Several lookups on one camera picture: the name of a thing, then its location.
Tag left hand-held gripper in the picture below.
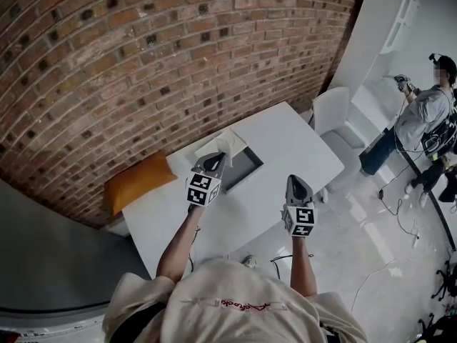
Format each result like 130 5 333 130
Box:
186 151 229 209

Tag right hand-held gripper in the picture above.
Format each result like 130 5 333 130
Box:
281 174 319 239

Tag grey tray container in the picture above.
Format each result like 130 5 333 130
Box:
220 144 265 195

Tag person's left forearm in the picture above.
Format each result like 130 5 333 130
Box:
155 203 205 284

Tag person's right forearm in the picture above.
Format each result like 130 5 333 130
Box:
288 235 319 299

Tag orange cushion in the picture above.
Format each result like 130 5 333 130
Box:
103 150 179 217

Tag white chair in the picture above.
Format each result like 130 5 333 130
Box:
308 86 366 195

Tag person's beige shirt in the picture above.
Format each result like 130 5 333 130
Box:
102 258 369 343

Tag black office chair base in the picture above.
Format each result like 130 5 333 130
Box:
431 258 457 300

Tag black chair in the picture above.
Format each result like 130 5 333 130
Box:
416 312 457 343

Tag white cabinet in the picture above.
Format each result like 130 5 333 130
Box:
378 0 421 55

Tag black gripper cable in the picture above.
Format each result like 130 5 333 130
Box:
186 223 201 273

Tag white floor cable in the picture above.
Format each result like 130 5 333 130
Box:
351 258 398 311

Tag black floor cable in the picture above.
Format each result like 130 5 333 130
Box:
377 154 421 236

